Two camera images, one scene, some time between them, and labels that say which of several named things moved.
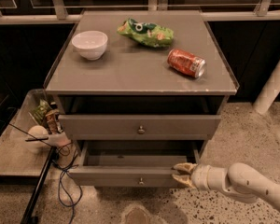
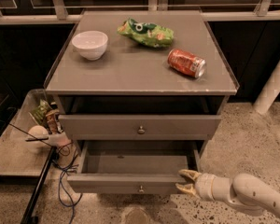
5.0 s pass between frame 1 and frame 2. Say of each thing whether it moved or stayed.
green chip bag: stayed
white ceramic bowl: stayed
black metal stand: stayed
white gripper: moved
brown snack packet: stayed
